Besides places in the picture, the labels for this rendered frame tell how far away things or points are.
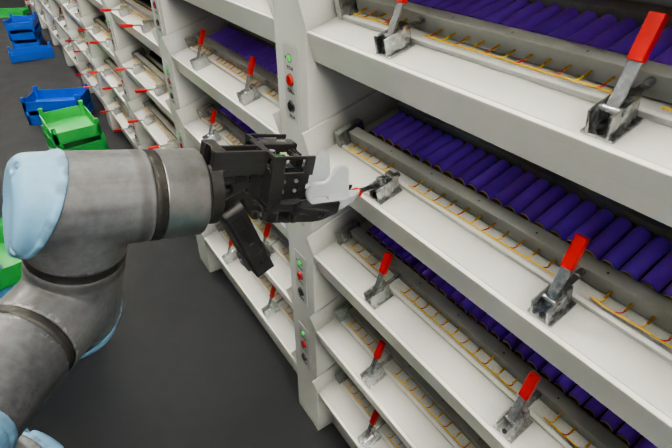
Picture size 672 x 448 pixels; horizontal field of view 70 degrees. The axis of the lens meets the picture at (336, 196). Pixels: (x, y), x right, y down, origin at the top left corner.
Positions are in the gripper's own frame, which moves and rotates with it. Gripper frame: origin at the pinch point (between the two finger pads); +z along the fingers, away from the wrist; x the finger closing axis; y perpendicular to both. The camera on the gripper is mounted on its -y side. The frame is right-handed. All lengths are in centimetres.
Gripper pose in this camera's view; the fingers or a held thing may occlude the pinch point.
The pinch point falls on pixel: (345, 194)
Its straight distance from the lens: 63.3
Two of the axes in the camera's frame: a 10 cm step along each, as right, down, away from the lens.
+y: 2.1, -8.9, -4.0
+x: -5.6, -4.4, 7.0
